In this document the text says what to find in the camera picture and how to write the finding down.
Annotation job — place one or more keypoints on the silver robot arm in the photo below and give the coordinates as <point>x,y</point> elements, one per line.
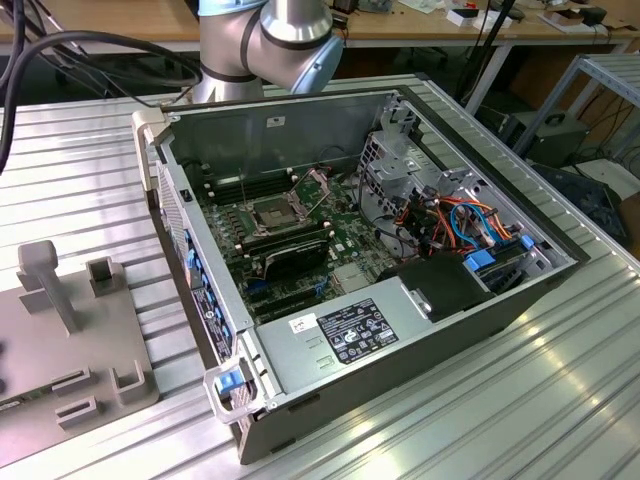
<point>280,30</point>

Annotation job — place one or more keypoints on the CPU socket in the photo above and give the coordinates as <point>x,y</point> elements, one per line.
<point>260,215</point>

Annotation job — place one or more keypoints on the black RAM slot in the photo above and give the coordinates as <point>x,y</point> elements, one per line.
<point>285,242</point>
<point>235,192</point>
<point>250,178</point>
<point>295,234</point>

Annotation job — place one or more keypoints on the green motherboard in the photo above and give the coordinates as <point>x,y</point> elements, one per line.
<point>350,240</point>

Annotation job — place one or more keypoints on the black graphics card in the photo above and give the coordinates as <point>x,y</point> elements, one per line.
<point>295,257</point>

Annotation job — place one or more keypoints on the silver chipset heat sink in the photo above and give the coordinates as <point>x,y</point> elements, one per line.
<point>352,277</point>

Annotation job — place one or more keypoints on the black expansion slot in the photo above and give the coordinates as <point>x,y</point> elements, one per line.
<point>285,295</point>
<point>292,306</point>

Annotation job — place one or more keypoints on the silver drive cage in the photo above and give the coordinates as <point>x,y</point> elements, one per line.
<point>395,165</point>

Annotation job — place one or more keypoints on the silver power supply unit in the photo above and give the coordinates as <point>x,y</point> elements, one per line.
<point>295,360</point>

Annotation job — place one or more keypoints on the black plastic drive cover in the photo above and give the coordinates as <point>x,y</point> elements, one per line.
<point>440,287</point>

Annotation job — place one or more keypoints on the hard disk in blue carrier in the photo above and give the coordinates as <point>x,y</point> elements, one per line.
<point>479,262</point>

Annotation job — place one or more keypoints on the blue case latch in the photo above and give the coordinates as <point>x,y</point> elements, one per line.
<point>227,382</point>

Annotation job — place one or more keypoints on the grey open PC case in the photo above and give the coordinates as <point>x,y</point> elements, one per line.
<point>450,350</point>

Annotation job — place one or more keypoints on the black equipment box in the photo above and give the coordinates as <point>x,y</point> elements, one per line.
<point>550,140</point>

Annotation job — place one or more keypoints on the small white box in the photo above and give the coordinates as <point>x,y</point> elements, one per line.
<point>460,17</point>

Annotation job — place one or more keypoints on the grey parts rack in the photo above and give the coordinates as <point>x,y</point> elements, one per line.
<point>75,340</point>

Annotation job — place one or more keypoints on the dark plastic crate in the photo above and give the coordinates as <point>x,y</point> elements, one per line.
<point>590,200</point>

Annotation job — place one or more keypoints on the green RAM stick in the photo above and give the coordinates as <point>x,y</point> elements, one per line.
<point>22,400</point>

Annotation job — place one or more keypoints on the grey metal shelf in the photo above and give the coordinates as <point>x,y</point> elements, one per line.
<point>615,70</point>

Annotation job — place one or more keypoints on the black power adapter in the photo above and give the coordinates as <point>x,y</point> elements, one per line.
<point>595,16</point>

